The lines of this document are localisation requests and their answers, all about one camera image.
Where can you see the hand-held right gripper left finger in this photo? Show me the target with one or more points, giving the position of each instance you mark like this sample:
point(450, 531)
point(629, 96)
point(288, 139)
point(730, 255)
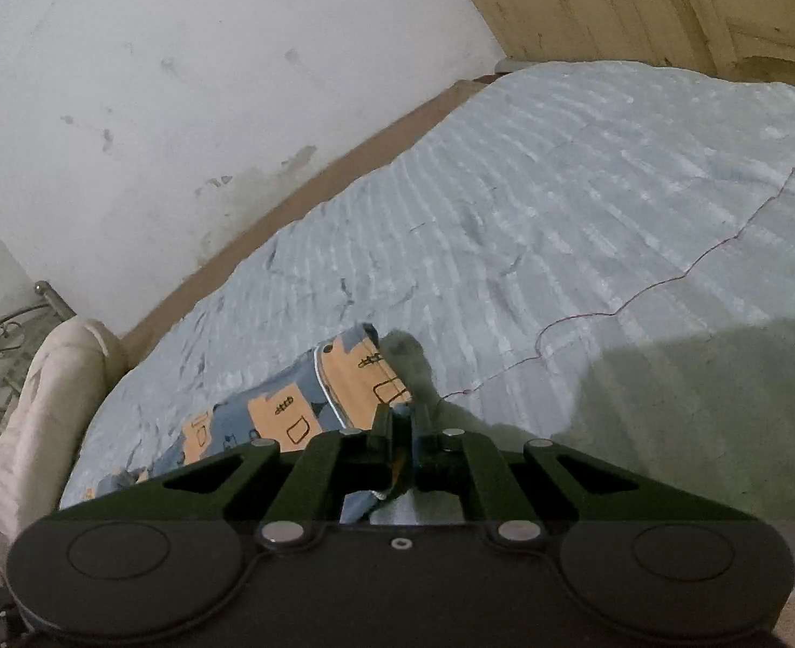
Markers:
point(384, 449)

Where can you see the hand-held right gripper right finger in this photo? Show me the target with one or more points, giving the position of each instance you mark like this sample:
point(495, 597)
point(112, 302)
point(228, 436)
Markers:
point(431, 459)

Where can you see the blue orange printed pants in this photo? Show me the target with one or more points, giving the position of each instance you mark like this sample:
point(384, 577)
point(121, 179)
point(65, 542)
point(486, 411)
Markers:
point(289, 412)

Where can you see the light blue deer-print blanket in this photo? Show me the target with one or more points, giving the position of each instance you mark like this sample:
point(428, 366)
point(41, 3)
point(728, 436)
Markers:
point(539, 216)

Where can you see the brown mattress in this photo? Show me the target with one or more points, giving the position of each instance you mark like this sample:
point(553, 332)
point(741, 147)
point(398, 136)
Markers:
point(343, 158)

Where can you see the cream rolled comforter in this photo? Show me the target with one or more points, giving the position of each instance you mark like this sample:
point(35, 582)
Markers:
point(39, 432)

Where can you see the metal scrollwork headboard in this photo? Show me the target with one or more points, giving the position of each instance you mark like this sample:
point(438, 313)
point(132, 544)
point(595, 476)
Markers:
point(53, 297)

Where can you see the plywood board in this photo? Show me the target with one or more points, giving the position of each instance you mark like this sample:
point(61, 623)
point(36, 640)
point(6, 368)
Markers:
point(606, 0)

